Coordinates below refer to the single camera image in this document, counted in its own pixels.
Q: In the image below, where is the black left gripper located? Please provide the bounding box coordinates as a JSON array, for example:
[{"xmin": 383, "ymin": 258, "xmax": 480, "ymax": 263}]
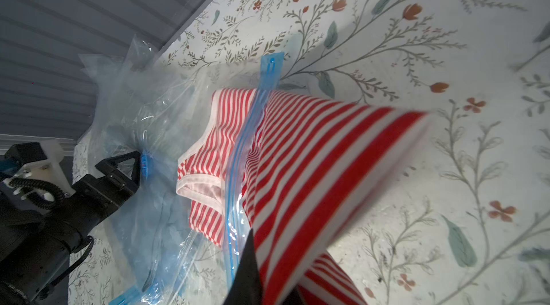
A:
[{"xmin": 1, "ymin": 151, "xmax": 141, "ymax": 301}]

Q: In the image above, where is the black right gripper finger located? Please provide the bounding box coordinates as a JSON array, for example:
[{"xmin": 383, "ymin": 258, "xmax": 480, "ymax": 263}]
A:
[{"xmin": 223, "ymin": 230, "xmax": 263, "ymax": 305}]

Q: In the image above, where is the clear vacuum bag blue zipper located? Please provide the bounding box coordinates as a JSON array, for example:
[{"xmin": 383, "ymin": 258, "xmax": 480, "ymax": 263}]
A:
[{"xmin": 80, "ymin": 39, "xmax": 284, "ymax": 304}]

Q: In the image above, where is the red white striped tank top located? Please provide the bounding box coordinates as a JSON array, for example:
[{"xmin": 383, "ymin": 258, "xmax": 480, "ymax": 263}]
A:
[{"xmin": 175, "ymin": 87, "xmax": 431, "ymax": 305}]

